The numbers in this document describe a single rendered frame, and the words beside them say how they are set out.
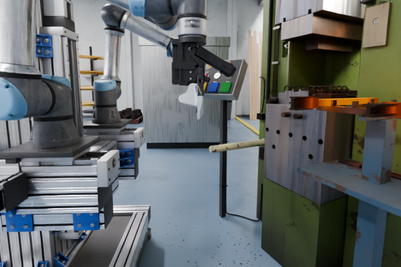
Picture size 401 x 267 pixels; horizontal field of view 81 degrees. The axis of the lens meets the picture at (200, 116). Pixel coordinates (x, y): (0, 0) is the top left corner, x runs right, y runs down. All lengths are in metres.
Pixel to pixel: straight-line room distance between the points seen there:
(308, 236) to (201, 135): 2.71
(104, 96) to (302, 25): 1.08
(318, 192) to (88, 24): 7.99
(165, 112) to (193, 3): 3.23
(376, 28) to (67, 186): 1.35
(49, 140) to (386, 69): 1.32
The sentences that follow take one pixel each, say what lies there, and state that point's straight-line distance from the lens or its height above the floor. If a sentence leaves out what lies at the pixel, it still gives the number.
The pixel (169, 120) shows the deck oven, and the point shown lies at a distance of 3.78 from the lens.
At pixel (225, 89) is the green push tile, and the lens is 1.56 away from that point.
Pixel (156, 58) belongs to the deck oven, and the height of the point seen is 1.44.
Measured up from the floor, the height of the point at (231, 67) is 1.06.
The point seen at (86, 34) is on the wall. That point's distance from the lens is 8.44.
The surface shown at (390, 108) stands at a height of 0.96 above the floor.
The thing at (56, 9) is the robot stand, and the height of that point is 1.33.
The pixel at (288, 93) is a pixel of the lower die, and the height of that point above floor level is 0.98.
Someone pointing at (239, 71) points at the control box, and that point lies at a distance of 1.60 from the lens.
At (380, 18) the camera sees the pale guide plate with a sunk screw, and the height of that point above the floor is 1.30.
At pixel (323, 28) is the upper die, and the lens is 1.39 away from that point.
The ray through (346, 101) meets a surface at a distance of 1.00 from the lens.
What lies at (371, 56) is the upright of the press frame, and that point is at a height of 1.14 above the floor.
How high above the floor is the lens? 1.02
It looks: 7 degrees down
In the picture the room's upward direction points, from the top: straight up
